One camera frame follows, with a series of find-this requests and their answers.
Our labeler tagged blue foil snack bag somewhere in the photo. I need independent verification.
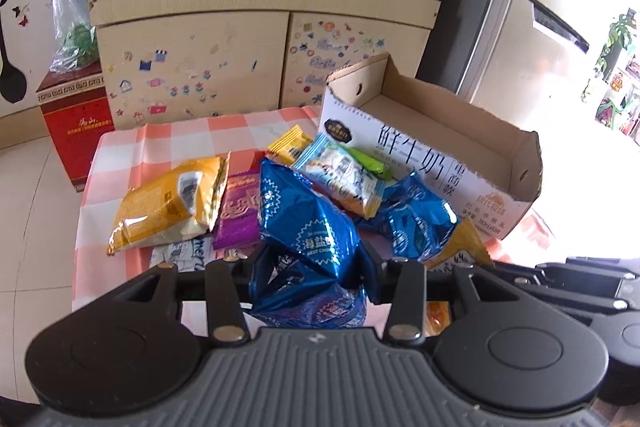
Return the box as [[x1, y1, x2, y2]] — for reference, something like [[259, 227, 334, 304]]
[[252, 158, 367, 329], [362, 172, 459, 261]]

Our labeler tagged yellow pastry snack packet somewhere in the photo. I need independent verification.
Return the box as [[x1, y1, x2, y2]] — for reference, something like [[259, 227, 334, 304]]
[[423, 219, 494, 273]]

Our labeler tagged purple snack packet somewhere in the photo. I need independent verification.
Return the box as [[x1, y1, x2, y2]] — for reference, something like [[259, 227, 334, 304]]
[[213, 169, 260, 251]]

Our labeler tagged small yellow snack packet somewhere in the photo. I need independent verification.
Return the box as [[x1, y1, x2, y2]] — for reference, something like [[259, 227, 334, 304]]
[[267, 124, 314, 166]]

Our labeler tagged white blue printed snack packet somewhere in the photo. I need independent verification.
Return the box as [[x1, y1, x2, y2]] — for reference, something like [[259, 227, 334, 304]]
[[150, 235, 216, 272]]

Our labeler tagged green snack packet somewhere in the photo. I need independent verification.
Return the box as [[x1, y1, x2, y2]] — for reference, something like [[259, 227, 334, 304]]
[[347, 147, 393, 182]]

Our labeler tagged large yellow snack bag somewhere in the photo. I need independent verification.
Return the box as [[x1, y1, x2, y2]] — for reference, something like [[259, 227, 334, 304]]
[[106, 155, 230, 256]]

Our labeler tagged white blue America snack bag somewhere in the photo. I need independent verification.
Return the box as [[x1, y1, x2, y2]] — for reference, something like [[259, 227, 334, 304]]
[[292, 133, 385, 219]]

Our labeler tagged cardboard milk box tray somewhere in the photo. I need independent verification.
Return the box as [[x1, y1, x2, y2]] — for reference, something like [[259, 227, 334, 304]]
[[319, 54, 542, 239]]

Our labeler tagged pink checkered tablecloth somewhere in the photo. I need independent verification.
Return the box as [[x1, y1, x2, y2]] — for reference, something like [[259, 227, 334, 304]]
[[71, 104, 551, 338]]

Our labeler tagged red gift box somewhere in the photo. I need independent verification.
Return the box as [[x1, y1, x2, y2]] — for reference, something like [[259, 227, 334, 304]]
[[36, 62, 114, 192]]

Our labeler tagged wooden cabinet with stickers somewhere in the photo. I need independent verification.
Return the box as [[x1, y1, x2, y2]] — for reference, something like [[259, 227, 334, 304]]
[[90, 0, 439, 129]]

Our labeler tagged clear plastic bag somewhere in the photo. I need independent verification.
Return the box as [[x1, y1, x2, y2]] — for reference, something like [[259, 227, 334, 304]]
[[50, 0, 99, 74]]

